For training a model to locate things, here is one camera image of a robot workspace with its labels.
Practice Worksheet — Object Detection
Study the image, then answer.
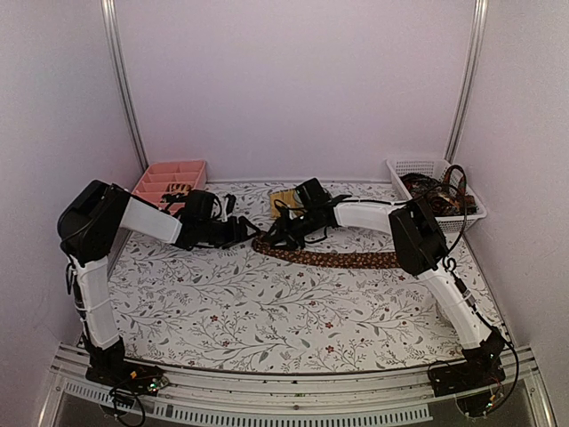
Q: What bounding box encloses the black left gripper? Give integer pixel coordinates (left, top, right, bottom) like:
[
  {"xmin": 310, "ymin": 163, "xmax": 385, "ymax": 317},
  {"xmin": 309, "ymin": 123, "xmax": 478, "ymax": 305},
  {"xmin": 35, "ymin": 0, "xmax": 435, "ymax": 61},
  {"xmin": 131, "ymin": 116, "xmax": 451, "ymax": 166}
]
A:
[{"xmin": 198, "ymin": 215, "xmax": 261, "ymax": 249}]

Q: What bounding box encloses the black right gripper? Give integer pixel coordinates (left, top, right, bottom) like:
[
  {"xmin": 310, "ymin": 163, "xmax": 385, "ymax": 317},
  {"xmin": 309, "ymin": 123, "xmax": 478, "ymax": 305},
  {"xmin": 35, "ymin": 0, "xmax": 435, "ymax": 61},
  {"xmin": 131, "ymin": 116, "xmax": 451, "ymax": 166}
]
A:
[{"xmin": 261, "ymin": 208, "xmax": 320, "ymax": 250}]

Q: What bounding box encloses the brown floral tie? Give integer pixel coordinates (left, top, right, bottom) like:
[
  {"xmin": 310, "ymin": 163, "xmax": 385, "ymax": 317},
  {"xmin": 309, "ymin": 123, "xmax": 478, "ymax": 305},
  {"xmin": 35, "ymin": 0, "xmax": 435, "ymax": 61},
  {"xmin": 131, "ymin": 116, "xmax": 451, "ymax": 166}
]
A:
[{"xmin": 252, "ymin": 238, "xmax": 401, "ymax": 270}]

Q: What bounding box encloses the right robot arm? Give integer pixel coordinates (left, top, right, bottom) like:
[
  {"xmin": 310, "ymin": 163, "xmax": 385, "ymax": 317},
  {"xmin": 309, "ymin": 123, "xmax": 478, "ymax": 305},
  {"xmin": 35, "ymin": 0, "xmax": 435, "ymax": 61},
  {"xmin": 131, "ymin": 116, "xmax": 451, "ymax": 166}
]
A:
[{"xmin": 264, "ymin": 178, "xmax": 508, "ymax": 388}]

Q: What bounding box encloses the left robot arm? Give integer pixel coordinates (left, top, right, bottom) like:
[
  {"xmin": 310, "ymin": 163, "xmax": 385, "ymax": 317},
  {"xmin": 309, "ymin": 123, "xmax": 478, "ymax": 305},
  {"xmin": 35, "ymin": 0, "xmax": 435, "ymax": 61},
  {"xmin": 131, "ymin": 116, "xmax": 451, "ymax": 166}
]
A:
[{"xmin": 57, "ymin": 180, "xmax": 260, "ymax": 386}]

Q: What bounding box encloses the bamboo mat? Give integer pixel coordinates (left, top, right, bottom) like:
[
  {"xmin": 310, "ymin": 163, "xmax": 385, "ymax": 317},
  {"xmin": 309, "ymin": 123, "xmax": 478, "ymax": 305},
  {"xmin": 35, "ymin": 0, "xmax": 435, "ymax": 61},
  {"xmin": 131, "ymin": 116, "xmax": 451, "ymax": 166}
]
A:
[{"xmin": 269, "ymin": 189, "xmax": 304, "ymax": 219}]

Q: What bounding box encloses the rolled black patterned tie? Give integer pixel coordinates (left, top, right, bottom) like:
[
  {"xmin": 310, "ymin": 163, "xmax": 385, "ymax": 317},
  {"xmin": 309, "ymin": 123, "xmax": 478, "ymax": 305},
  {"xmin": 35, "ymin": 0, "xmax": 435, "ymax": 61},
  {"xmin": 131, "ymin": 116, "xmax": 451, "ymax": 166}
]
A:
[{"xmin": 160, "ymin": 182, "xmax": 193, "ymax": 205}]

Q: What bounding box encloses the pink divided organizer tray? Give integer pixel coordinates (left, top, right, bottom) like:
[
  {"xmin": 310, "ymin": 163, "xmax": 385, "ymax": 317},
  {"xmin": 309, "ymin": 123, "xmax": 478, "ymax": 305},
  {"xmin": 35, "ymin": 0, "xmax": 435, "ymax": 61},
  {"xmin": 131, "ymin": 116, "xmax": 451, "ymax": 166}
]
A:
[{"xmin": 131, "ymin": 159, "xmax": 207, "ymax": 215}]

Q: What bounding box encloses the white plastic basket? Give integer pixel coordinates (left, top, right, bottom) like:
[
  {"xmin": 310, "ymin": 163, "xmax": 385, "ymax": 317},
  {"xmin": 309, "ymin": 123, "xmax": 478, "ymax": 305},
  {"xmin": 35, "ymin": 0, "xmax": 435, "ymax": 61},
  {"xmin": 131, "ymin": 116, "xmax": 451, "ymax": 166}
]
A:
[{"xmin": 386, "ymin": 158, "xmax": 487, "ymax": 234}]

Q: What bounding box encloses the patterned glass bowl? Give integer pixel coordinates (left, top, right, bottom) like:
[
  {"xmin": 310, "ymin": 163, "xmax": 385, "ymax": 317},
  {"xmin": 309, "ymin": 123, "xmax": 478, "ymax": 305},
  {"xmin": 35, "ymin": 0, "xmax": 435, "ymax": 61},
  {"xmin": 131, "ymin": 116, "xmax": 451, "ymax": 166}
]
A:
[{"xmin": 437, "ymin": 302, "xmax": 450, "ymax": 322}]

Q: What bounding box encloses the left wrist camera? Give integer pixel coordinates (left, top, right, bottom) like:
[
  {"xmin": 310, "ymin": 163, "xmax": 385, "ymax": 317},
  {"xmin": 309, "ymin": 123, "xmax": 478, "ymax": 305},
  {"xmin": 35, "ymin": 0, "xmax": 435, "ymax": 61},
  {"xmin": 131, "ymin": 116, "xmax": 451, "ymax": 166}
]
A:
[{"xmin": 221, "ymin": 194, "xmax": 236, "ymax": 222}]

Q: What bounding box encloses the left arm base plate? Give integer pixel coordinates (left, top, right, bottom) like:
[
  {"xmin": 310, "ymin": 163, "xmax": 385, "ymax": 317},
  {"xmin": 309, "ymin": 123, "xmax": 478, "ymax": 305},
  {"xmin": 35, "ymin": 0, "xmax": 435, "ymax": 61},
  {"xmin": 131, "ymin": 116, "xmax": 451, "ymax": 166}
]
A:
[{"xmin": 85, "ymin": 362, "xmax": 170, "ymax": 396}]

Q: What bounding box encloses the aluminium front rail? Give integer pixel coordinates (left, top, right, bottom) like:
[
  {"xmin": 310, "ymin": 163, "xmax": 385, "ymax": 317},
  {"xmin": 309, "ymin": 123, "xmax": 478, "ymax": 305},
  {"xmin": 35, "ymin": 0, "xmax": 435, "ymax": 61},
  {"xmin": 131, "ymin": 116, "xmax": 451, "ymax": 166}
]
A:
[{"xmin": 38, "ymin": 345, "xmax": 557, "ymax": 426}]

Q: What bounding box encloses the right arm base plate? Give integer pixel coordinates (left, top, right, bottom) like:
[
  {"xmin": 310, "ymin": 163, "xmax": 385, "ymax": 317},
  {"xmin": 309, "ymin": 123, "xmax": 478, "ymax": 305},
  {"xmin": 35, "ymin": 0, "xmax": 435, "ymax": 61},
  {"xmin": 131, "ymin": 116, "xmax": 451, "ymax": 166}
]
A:
[{"xmin": 427, "ymin": 357, "xmax": 506, "ymax": 397}]

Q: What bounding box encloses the aluminium left corner post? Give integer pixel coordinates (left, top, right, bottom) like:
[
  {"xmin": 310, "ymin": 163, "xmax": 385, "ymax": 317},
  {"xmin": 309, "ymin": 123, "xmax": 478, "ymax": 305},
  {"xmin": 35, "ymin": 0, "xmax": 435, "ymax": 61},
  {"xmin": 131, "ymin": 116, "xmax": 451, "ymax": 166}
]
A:
[{"xmin": 100, "ymin": 0, "xmax": 149, "ymax": 172}]

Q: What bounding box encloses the aluminium corner post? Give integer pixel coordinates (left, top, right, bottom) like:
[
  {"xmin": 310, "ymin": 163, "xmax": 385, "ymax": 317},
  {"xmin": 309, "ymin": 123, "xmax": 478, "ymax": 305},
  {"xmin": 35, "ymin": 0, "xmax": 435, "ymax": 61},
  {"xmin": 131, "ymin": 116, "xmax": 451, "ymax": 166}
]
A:
[
  {"xmin": 100, "ymin": 0, "xmax": 149, "ymax": 172},
  {"xmin": 445, "ymin": 0, "xmax": 489, "ymax": 163}
]

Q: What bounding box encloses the aluminium right corner post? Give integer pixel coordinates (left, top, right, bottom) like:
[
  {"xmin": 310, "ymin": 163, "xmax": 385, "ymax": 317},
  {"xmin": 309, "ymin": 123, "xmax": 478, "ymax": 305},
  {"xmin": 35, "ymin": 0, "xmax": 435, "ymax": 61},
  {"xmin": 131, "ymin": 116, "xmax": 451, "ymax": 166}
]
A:
[{"xmin": 445, "ymin": 0, "xmax": 489, "ymax": 163}]

